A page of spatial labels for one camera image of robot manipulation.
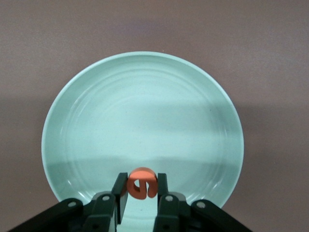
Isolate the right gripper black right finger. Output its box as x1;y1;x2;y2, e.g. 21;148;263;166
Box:
154;173;254;232

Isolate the orange foam letter e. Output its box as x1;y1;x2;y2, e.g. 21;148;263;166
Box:
125;167;159;201

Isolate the mint green plate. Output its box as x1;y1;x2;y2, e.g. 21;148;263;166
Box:
41;51;245;211

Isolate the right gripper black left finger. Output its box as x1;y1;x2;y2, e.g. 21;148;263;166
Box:
8;172;128;232

